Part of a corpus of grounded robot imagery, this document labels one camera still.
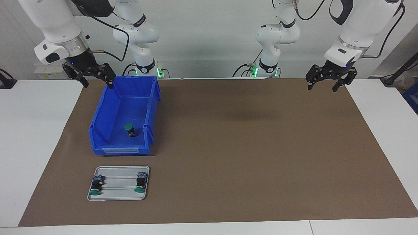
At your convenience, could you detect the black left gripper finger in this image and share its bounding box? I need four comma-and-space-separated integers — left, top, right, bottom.
305, 65, 325, 91
332, 68, 358, 93

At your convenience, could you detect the blue plastic storage bin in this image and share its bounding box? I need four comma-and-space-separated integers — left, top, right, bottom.
89, 75, 161, 156

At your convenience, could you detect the black table clamp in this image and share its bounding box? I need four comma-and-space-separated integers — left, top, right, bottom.
0, 68, 17, 89

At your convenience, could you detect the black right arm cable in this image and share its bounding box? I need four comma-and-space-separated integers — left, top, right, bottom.
90, 10, 130, 62

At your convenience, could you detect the silver metal tray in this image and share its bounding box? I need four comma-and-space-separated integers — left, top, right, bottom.
87, 166, 150, 201

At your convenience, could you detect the black pole stand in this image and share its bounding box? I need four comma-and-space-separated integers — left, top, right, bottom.
380, 52, 418, 87

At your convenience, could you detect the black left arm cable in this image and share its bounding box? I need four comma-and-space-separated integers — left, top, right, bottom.
294, 0, 405, 59

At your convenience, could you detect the blue crate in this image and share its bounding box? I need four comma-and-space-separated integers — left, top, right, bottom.
402, 82, 418, 115

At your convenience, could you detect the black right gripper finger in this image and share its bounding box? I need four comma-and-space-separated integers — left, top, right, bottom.
62, 64, 89, 88
95, 63, 117, 89

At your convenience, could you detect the brown paper table mat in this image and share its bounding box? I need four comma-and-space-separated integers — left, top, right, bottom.
18, 78, 418, 227

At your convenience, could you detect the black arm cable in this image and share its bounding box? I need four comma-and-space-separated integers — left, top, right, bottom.
90, 10, 130, 62
294, 0, 405, 59

